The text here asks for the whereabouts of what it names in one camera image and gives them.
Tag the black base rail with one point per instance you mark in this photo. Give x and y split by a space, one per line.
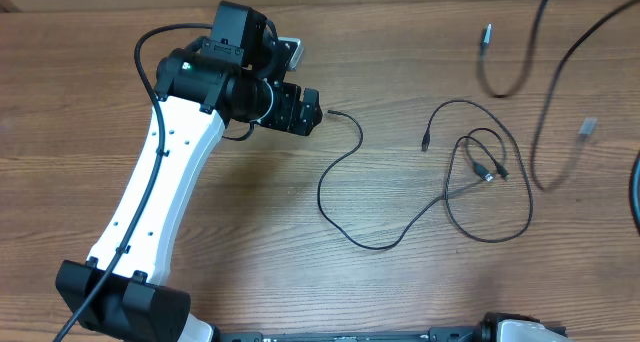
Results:
434 334

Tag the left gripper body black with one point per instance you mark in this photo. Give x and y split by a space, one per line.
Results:
282 112

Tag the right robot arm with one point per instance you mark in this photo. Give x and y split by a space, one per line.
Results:
506 327

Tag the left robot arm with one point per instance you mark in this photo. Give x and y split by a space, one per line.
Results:
233 71

